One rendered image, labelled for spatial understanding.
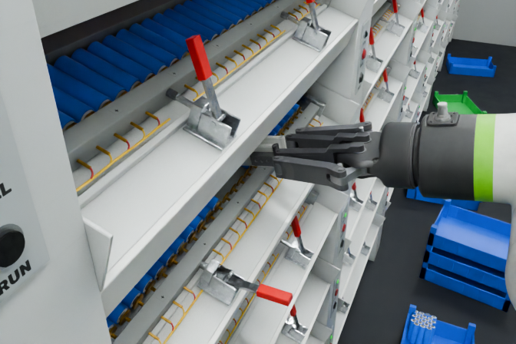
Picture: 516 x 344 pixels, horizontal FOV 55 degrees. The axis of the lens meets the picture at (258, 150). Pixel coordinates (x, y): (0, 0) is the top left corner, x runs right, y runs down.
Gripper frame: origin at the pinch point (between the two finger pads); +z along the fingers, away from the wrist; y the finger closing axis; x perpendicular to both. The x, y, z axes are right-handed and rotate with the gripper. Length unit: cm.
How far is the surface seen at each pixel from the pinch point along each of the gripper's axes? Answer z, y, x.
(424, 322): -7, -65, 95
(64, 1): -10.8, 32.7, -25.6
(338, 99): -2.9, -24.9, 3.4
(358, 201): 5, -53, 43
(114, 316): 2.5, 27.4, 2.8
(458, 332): -16, -71, 103
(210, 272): -2.1, 18.3, 4.5
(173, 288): -0.3, 22.1, 3.6
